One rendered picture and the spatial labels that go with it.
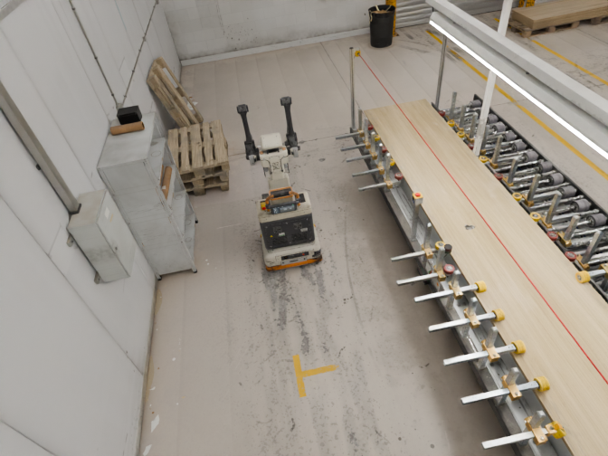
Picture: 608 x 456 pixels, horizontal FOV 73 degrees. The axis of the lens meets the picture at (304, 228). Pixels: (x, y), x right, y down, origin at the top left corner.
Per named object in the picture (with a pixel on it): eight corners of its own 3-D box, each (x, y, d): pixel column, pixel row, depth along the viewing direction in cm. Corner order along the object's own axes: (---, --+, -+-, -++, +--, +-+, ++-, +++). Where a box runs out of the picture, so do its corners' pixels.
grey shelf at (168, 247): (157, 280, 465) (95, 167, 358) (164, 227, 530) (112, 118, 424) (197, 272, 467) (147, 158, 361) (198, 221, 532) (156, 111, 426)
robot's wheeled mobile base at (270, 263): (323, 262, 453) (321, 247, 436) (266, 273, 450) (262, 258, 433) (312, 222, 502) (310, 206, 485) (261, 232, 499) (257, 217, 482)
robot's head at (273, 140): (282, 146, 400) (280, 131, 400) (261, 150, 399) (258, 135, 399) (282, 148, 414) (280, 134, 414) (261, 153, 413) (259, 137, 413)
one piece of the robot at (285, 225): (317, 250, 449) (309, 190, 392) (268, 260, 447) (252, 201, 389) (311, 229, 473) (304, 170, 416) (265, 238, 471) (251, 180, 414)
